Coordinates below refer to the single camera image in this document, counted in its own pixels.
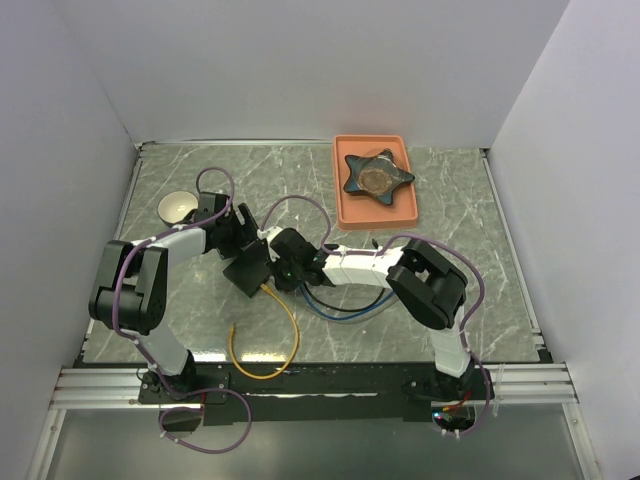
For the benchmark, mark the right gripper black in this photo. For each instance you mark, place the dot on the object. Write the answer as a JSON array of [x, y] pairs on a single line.
[[280, 280]]

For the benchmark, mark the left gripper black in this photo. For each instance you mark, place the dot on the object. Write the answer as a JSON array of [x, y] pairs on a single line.
[[246, 232]]

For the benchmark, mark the black network switch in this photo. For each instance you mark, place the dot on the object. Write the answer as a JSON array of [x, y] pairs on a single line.
[[250, 269]]

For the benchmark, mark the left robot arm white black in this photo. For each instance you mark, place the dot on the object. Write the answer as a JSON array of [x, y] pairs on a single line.
[[129, 294]]

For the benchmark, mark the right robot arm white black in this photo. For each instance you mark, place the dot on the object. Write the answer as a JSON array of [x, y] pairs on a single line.
[[438, 286]]

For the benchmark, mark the white ceramic bowl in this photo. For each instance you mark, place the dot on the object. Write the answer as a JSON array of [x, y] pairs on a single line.
[[174, 207]]

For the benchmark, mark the dark blue star dish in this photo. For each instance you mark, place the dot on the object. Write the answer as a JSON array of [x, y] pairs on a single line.
[[403, 178]]

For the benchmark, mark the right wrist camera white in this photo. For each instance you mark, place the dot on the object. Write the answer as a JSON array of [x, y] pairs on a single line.
[[268, 236]]

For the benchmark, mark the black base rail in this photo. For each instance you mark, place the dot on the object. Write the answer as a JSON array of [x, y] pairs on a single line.
[[318, 391]]

